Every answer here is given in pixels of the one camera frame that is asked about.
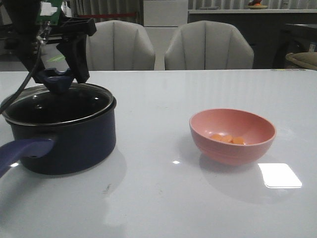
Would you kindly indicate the glass lid with blue knob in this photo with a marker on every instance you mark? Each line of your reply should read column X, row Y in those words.
column 58, row 101

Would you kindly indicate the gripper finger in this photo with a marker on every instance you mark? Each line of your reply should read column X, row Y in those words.
column 39, row 68
column 74, row 50

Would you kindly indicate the right grey upholstered chair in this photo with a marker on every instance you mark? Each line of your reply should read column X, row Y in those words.
column 208, row 45

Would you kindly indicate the plate with fruit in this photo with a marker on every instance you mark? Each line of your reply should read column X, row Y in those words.
column 256, row 4

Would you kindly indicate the orange ham slice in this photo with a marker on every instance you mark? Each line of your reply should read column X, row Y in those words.
column 238, row 140
column 227, row 139
column 217, row 137

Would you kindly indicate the green circuit board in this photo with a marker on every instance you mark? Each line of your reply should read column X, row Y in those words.
column 49, row 11

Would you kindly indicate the red barrier tape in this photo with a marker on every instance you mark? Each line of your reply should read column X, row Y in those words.
column 113, row 15

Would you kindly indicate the dark blue saucepan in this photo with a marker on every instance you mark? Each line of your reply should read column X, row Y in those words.
column 60, row 149

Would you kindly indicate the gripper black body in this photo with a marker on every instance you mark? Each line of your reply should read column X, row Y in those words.
column 69, row 28

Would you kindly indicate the white cabinet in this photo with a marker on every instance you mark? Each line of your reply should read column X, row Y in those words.
column 161, row 18

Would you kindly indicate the grey upholstered chair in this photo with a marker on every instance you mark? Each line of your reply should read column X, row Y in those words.
column 120, row 45
column 208, row 45

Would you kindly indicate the left grey upholstered chair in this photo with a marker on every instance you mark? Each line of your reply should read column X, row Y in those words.
column 120, row 45

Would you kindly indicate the pink bowl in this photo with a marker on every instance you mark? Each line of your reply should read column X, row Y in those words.
column 258, row 134

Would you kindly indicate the dark counter with white top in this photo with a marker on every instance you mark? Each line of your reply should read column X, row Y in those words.
column 268, row 31

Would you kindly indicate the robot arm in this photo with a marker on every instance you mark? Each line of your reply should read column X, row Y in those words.
column 20, row 35

